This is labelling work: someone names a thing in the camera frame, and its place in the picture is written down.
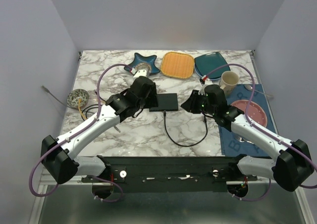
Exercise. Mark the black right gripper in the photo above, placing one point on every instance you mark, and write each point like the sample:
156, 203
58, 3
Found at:
190, 104

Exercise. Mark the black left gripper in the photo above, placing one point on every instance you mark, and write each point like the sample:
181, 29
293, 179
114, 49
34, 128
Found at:
153, 101

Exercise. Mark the black network switch box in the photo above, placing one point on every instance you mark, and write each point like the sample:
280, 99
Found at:
166, 102

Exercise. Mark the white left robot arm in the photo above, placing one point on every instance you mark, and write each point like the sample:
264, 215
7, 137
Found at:
61, 155

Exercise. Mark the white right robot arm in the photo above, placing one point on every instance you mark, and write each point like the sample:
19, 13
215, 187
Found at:
288, 163

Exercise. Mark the blue star-shaped dish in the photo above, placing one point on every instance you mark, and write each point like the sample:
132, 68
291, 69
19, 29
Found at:
141, 62

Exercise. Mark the teal square plate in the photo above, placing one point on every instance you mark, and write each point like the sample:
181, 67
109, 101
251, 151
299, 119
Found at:
208, 62

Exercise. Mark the beige ceramic mug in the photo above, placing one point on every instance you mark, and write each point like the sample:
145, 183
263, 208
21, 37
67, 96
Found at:
228, 82

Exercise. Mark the orange woven square tray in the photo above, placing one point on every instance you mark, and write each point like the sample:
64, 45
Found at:
177, 65

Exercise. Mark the blue cloth placemat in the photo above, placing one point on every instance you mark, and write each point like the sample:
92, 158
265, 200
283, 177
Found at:
230, 147

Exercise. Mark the metal spoon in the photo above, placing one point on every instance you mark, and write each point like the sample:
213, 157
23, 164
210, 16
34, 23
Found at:
250, 88

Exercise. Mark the metal fork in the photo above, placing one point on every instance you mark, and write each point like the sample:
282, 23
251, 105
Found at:
241, 139

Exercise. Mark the pink dotted plate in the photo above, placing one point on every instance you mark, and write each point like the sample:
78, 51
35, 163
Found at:
255, 111

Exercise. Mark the small floral patterned bowl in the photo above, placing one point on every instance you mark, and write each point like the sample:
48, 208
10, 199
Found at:
77, 98

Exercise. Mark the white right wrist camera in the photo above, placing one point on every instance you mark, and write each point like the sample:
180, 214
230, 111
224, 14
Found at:
204, 85

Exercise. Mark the black mounting base plate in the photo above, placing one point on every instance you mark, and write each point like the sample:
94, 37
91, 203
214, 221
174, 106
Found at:
174, 174

